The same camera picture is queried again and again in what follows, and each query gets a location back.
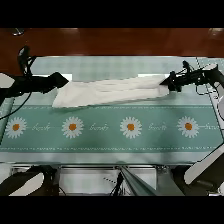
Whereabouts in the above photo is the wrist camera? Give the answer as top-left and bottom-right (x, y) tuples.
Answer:
(17, 45), (37, 78)
(181, 59), (195, 76)

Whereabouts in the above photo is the silver frame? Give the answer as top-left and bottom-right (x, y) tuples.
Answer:
(0, 161), (224, 197)

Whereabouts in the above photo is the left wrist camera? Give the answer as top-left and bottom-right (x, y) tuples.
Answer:
(17, 45), (37, 78)

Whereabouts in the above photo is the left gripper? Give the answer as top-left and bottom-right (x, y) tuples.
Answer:
(39, 71), (70, 95)

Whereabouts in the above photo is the black cable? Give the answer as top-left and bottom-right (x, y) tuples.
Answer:
(109, 172), (125, 197)
(0, 90), (34, 121)

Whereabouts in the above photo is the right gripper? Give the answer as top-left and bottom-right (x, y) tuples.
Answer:
(158, 71), (184, 94)

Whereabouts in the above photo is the white T-shirt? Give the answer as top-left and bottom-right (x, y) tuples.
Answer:
(51, 75), (172, 109)

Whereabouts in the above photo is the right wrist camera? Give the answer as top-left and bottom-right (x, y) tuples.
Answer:
(181, 59), (195, 76)

